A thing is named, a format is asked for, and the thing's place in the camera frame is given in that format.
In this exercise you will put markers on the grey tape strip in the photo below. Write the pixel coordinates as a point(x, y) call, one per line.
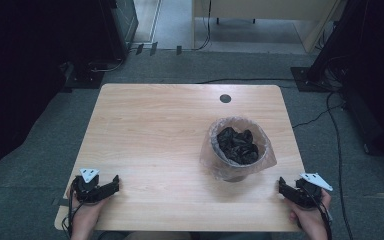
point(59, 201)

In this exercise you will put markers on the small brown waste bin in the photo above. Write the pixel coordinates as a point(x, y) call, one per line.
point(228, 166)

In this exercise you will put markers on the person's left hand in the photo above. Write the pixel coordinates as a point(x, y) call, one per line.
point(87, 213)

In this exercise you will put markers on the person's right hand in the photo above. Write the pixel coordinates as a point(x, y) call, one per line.
point(308, 218)

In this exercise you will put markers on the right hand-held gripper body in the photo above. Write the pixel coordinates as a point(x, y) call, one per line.
point(308, 193)

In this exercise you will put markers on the black stand base plate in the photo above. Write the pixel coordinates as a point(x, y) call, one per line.
point(308, 81)
point(85, 78)

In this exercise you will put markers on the dark curtain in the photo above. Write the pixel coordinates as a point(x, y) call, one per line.
point(370, 66)
point(23, 66)

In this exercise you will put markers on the clear plastic bin liner bag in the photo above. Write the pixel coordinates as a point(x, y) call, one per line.
point(213, 163)

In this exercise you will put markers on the beige wooden desk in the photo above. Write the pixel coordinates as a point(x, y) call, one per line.
point(263, 8)

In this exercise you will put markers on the dark round table grommet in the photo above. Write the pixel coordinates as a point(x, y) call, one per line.
point(225, 98)

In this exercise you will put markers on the black plastic bag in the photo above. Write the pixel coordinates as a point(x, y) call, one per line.
point(237, 145)

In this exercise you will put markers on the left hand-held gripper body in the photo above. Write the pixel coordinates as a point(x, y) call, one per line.
point(88, 190)

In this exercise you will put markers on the black cabinet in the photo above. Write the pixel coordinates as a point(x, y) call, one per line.
point(121, 26)

